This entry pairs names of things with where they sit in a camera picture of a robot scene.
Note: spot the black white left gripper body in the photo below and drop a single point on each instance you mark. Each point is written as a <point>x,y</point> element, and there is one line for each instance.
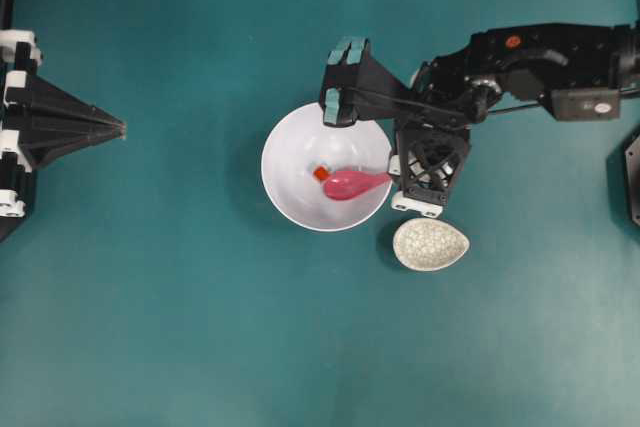
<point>20,58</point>

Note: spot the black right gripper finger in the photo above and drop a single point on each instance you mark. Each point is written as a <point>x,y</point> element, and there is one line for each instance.
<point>344,107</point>
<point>351,65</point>

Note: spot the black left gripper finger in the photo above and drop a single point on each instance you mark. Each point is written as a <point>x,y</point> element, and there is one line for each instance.
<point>60,124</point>

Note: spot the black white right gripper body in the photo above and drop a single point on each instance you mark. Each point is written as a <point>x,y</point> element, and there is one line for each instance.
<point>425,164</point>

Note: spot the small red block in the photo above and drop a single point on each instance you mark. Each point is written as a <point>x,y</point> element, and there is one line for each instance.
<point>321,173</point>

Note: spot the pink plastic spoon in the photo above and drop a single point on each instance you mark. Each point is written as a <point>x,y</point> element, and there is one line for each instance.
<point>348,184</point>

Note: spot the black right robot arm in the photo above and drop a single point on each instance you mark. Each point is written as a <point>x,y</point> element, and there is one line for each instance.
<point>574,72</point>

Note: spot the white round bowl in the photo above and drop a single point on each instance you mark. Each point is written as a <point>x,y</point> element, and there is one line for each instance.
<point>298,145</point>

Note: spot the speckled egg-shaped dish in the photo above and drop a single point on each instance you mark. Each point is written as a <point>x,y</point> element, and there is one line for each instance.
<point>429,245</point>

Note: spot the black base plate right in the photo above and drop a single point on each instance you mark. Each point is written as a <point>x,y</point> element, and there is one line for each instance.
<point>622,167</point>

